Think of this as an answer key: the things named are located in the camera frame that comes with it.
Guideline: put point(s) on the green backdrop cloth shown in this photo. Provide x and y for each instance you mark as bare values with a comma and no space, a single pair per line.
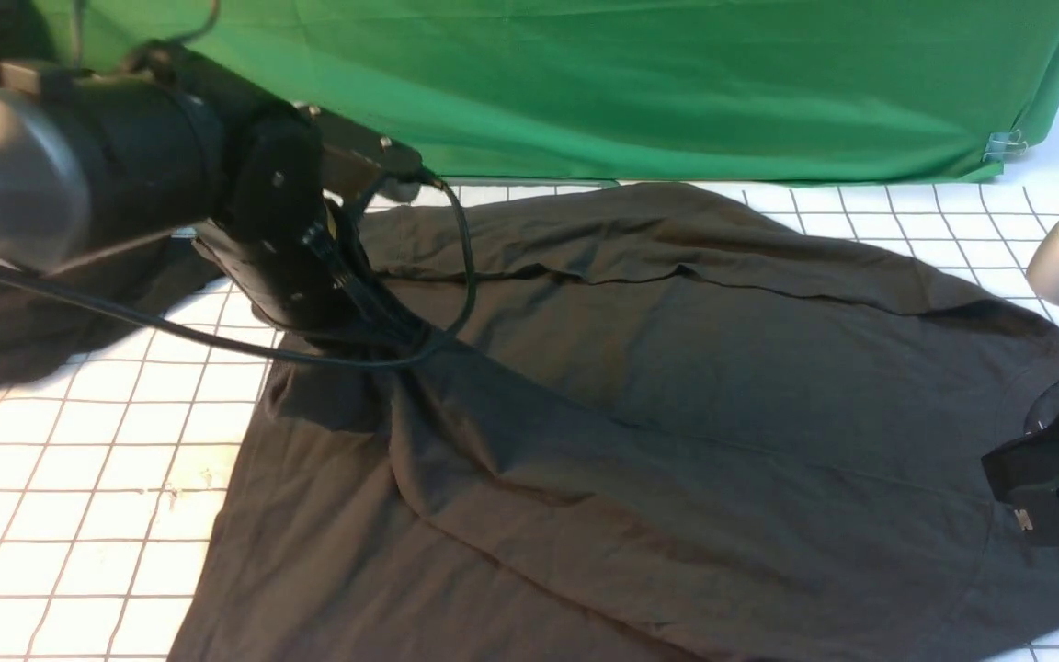
783,91

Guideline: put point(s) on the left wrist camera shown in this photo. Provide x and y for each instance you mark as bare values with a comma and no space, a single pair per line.
358,163

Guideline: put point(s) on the black garment pile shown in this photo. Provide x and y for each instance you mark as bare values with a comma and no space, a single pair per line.
38,334

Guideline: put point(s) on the gray long-sleeve top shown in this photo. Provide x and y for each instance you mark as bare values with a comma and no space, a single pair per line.
673,430

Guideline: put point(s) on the metal binder clip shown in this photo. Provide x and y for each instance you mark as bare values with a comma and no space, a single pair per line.
1002,146

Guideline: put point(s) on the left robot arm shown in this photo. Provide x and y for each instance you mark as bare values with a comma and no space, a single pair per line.
92,165

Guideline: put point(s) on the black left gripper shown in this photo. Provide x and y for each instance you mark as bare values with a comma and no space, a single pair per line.
309,277

